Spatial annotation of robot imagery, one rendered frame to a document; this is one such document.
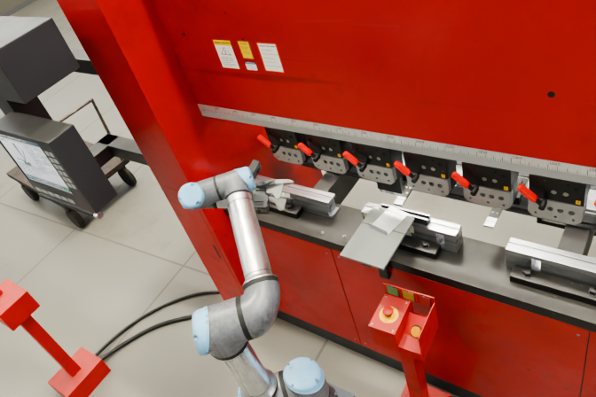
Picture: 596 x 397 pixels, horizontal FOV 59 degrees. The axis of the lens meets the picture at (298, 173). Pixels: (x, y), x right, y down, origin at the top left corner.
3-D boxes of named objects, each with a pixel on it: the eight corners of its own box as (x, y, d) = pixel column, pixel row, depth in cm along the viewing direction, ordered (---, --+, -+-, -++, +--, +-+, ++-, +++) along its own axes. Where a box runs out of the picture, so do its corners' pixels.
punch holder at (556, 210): (527, 214, 163) (528, 175, 153) (535, 197, 168) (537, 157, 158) (581, 227, 155) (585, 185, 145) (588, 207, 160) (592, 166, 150)
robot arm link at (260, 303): (290, 320, 129) (245, 156, 153) (247, 334, 130) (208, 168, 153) (297, 330, 140) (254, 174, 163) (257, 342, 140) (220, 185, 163)
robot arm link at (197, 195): (209, 174, 151) (216, 176, 162) (172, 186, 151) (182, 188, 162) (217, 200, 150) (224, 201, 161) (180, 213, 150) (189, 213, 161)
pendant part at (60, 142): (35, 191, 236) (-13, 127, 214) (57, 175, 243) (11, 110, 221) (96, 214, 211) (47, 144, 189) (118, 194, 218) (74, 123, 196)
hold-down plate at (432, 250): (365, 238, 214) (364, 234, 212) (371, 229, 217) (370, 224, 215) (435, 260, 197) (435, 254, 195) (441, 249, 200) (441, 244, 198)
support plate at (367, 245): (340, 256, 195) (339, 254, 194) (372, 208, 209) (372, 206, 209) (383, 270, 185) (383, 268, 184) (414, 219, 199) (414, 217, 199)
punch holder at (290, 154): (275, 159, 220) (263, 127, 210) (286, 147, 224) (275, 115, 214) (304, 166, 211) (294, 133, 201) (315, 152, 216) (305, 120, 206)
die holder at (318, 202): (246, 194, 256) (239, 180, 250) (253, 186, 259) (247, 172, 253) (333, 218, 228) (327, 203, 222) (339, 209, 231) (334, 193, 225)
